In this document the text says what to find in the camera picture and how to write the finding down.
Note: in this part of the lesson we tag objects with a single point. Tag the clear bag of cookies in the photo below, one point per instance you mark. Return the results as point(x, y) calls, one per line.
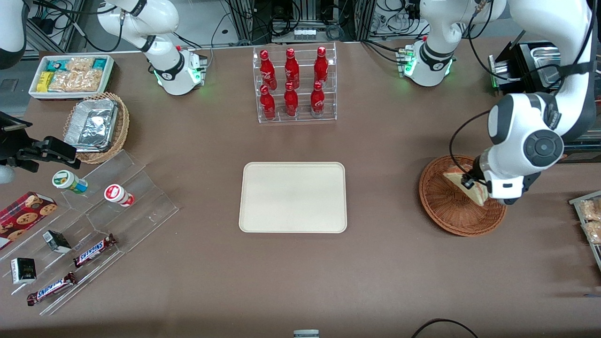
point(77, 81)
point(80, 64)

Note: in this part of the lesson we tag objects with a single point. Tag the brown Snickers bar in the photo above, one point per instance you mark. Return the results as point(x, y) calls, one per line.
point(94, 250)
point(51, 288)

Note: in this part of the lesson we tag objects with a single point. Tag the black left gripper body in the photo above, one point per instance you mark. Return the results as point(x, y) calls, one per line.
point(477, 168)

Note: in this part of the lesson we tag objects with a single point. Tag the white bottle green label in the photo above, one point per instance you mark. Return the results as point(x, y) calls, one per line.
point(68, 181)

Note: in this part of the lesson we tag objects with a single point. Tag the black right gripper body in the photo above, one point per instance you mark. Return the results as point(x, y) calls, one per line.
point(10, 143)

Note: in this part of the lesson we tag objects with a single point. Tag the small grey device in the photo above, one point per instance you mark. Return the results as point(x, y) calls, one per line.
point(306, 334)

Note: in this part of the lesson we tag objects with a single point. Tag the black and white box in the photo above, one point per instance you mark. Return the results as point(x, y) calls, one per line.
point(23, 271)

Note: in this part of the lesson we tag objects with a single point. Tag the clear bag of crackers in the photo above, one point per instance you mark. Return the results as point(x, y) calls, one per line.
point(590, 210)
point(594, 232)

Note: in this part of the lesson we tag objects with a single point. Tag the red cola bottle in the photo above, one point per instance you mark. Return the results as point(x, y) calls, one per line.
point(267, 105)
point(318, 103)
point(267, 70)
point(321, 65)
point(291, 68)
point(291, 103)

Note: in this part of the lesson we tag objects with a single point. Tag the clear acrylic bottle rack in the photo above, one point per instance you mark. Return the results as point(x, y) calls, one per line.
point(303, 119)

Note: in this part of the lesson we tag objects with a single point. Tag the round brown wicker basket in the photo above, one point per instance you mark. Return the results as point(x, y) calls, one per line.
point(446, 211)

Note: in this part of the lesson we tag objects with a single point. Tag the white power strip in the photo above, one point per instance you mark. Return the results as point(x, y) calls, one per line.
point(305, 33)

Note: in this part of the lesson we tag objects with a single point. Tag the small black box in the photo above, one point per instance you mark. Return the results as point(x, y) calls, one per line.
point(56, 241)

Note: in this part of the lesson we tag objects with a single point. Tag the steel food pan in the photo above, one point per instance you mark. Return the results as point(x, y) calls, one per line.
point(544, 58)

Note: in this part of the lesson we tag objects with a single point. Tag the oval tan wicker basket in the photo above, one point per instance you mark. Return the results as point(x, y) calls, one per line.
point(123, 126)

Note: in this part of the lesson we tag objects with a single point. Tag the white bottle red label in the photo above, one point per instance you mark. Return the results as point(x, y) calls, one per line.
point(117, 195)

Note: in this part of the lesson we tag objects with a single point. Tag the clear acrylic stepped display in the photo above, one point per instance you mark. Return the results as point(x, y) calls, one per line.
point(141, 206)

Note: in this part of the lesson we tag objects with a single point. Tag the white rectangular snack bin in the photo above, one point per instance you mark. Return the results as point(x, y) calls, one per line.
point(35, 94)

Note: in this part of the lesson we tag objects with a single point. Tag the triangle sandwich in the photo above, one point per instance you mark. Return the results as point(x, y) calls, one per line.
point(474, 193)

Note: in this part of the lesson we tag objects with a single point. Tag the snack tray at right edge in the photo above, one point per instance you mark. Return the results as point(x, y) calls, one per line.
point(575, 201)

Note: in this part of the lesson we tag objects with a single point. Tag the teal snack packet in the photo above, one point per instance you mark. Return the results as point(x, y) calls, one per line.
point(56, 65)
point(100, 64)

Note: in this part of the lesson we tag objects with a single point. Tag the yellow snack packet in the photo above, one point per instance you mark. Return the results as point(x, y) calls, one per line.
point(44, 81)

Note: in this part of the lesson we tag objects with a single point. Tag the cream plastic tray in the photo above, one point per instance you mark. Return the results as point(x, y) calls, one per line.
point(291, 197)

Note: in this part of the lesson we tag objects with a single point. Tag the aluminium foil container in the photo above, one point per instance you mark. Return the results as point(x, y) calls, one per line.
point(91, 124)

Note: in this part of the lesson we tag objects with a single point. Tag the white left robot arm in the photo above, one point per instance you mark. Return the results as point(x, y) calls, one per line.
point(540, 47)

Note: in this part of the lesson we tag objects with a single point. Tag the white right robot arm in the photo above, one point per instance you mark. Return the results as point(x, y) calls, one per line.
point(164, 19)

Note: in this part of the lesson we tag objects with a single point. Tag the red plaid cookie box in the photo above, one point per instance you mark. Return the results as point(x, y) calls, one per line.
point(23, 218)

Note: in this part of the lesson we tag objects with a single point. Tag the black food warmer appliance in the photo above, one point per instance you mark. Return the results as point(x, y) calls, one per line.
point(519, 65)

